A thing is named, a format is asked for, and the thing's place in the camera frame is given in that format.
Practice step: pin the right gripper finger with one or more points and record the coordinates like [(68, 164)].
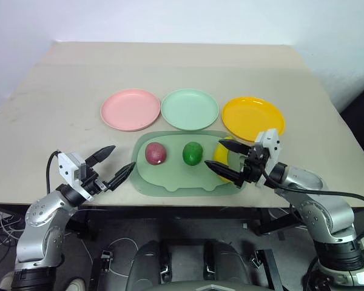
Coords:
[(235, 146), (226, 172)]

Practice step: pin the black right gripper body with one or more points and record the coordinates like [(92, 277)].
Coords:
[(254, 165)]

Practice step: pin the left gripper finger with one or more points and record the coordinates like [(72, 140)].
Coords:
[(100, 154), (121, 175)]

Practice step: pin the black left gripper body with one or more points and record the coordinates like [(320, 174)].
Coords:
[(92, 182)]

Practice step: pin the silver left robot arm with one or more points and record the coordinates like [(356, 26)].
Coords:
[(39, 230)]

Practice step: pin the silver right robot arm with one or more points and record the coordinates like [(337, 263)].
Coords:
[(321, 209)]

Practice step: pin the yellow fruit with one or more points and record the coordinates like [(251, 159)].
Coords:
[(221, 156)]

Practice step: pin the yellow round plate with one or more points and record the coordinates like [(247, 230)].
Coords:
[(248, 116)]

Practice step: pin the green fruit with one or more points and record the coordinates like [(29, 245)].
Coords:
[(192, 153)]

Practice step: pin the red fruit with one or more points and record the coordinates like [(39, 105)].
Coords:
[(155, 153)]

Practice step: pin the pink round plate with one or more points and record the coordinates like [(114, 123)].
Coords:
[(130, 109)]

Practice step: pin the light green round plate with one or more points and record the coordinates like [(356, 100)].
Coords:
[(189, 107)]

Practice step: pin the green plastic tray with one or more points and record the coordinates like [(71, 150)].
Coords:
[(176, 177)]

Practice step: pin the dark grey rounded housing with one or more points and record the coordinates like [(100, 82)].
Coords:
[(145, 263)]

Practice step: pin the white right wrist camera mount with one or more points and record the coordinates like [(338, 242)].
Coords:
[(271, 142)]

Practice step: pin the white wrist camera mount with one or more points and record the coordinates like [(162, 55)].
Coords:
[(69, 165), (271, 142)]

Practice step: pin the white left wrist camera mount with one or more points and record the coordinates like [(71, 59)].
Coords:
[(69, 165)]

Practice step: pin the black table frame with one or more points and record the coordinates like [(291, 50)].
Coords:
[(273, 224)]

